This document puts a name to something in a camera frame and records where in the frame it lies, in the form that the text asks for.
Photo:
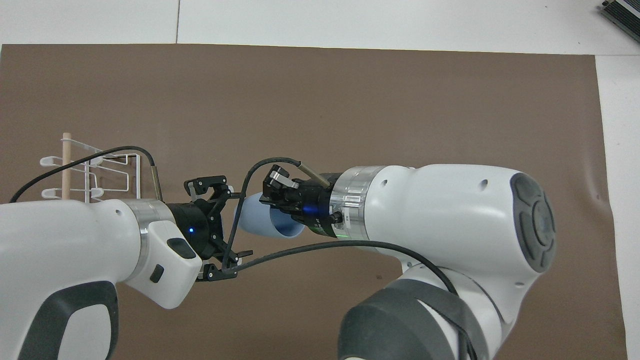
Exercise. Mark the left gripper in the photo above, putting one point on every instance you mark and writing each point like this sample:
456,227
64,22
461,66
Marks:
197,225

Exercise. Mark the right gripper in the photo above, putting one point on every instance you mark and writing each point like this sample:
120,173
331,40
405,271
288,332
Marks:
315,205

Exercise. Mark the light blue cup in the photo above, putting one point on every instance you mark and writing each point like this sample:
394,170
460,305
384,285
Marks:
252,215

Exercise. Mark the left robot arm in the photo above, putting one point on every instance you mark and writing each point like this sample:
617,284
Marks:
60,235

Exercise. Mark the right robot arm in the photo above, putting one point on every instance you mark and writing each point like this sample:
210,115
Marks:
450,210

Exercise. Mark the grey ribbed metal box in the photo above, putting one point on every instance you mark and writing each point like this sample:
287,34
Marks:
622,12

